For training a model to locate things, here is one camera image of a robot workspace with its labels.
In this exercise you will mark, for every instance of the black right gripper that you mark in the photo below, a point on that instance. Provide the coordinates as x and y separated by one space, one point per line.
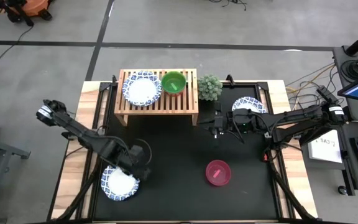
236 121

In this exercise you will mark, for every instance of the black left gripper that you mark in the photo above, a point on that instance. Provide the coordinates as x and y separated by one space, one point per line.
134 161

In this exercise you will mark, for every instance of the blue patterned white paper bowl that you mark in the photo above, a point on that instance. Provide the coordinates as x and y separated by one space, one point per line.
118 185
141 90
249 103

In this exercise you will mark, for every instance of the green plastic bowl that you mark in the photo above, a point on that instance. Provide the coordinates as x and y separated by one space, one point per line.
173 82

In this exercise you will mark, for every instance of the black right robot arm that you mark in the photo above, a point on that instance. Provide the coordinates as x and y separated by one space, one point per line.
297 119

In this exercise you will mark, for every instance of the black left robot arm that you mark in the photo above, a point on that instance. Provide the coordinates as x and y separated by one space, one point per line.
82 133

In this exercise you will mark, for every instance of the wooden slatted shelf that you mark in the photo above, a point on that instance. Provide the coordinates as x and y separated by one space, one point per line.
166 105

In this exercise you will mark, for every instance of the small green potted plant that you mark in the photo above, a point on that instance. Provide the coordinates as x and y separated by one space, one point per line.
210 87

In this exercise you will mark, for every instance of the black table mat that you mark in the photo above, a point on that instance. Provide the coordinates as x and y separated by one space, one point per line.
179 149

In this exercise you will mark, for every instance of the pink plastic bowl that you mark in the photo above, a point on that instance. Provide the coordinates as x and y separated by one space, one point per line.
218 172

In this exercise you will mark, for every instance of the red stop button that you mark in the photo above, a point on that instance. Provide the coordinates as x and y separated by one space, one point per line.
265 157

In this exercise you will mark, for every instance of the white labelled paper sheet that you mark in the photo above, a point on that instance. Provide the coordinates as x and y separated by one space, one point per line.
325 149

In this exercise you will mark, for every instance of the black caster wheel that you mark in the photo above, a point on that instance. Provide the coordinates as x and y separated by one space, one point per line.
342 190

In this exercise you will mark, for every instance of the orange shop vacuum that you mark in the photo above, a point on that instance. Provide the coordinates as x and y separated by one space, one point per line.
34 6

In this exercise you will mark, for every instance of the black metal table frame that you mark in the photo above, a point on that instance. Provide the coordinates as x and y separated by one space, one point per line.
95 102

